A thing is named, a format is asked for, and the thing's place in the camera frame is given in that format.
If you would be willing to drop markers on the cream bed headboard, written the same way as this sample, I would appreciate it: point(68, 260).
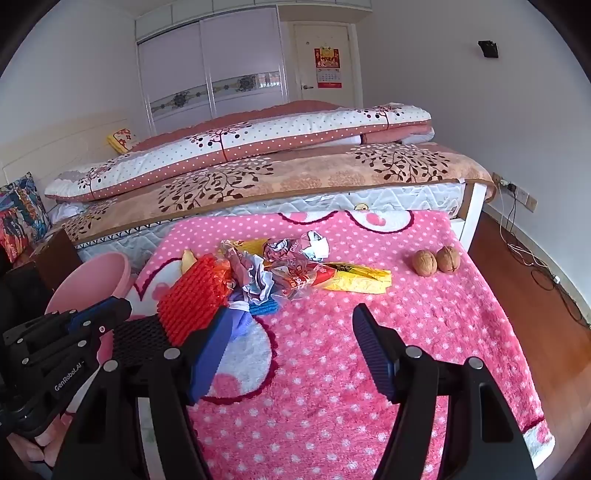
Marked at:
point(69, 143)

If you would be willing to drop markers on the white pink polka-dot quilt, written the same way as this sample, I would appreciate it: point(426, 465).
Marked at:
point(277, 131)

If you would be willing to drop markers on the pink polka-dot blanket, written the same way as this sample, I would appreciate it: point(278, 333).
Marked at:
point(323, 350)

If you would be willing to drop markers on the purple plastic wrapper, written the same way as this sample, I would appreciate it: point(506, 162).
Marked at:
point(241, 323)

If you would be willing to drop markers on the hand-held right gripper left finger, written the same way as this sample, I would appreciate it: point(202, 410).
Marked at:
point(210, 355)

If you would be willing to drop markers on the white sliding-door wardrobe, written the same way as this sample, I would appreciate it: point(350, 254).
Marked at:
point(184, 69)

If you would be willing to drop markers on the pink plastic bucket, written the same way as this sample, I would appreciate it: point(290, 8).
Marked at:
point(92, 277)

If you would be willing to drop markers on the crumpled silver wrapper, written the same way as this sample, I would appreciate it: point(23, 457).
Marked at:
point(284, 249)

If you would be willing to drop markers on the cream door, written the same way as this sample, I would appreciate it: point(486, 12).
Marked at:
point(304, 60)

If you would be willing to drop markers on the red wall calendar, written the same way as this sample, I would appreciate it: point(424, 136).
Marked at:
point(328, 64)

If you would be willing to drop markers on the wall power outlet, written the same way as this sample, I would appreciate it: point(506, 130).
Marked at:
point(524, 196)

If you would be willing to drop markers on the brown leaf-print blanket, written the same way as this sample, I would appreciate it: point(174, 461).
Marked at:
point(300, 177)

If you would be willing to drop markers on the crumpled purple foil wrapper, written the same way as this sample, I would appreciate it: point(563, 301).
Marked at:
point(251, 277)

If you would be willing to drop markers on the black wall device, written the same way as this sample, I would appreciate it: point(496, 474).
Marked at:
point(488, 49)

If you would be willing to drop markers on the clear red-print bread bag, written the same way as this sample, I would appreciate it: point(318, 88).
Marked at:
point(300, 279)

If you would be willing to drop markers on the yellow flowered pillow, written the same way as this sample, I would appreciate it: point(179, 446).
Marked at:
point(121, 140)

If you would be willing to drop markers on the colourful printed cushion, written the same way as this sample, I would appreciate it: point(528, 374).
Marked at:
point(21, 217)

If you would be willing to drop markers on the yellow cake piece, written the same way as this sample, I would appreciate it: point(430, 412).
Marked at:
point(189, 261)

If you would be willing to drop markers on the person's left hand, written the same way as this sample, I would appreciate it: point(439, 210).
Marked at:
point(44, 450)

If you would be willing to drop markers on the brown walnut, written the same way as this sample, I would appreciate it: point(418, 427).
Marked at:
point(449, 259)
point(425, 264)

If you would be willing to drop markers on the red foam net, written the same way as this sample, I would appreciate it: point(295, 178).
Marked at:
point(194, 290)

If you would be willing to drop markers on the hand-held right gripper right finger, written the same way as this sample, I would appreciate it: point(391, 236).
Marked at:
point(374, 355)

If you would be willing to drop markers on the blue foam net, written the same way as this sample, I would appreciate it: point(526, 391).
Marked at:
point(265, 307)

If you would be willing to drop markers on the white bed frame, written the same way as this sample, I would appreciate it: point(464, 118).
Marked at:
point(475, 207)

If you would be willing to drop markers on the yellow snack wrapper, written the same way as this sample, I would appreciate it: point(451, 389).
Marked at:
point(360, 279)

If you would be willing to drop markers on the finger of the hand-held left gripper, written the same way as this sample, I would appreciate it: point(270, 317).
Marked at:
point(117, 314)
point(90, 314)

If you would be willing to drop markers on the brown wooden box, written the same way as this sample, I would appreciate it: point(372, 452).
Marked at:
point(55, 251)

